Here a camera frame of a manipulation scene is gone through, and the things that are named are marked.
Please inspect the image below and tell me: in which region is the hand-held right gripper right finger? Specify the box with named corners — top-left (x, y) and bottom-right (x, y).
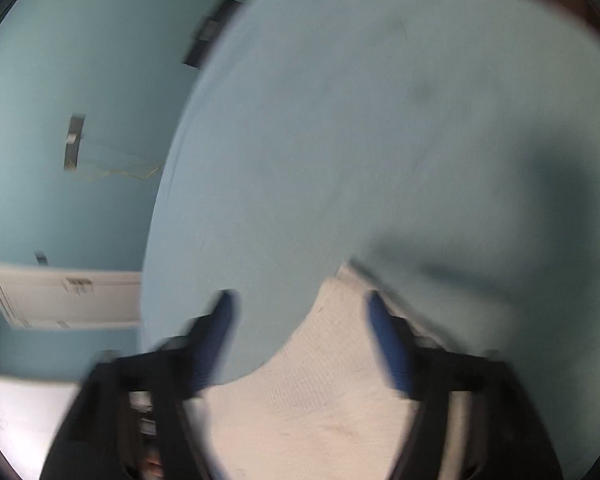
top-left (366, 291), bottom-right (565, 480)

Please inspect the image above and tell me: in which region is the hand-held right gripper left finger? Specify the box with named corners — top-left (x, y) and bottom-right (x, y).
top-left (40, 290), bottom-right (241, 480)

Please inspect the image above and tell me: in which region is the white small garment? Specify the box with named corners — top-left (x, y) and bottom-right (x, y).
top-left (192, 261), bottom-right (476, 480)

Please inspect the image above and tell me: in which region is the white door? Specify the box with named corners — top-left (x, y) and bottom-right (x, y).
top-left (0, 260), bottom-right (144, 331)

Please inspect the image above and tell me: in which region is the black flat box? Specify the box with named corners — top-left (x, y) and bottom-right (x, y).
top-left (181, 0), bottom-right (242, 68)

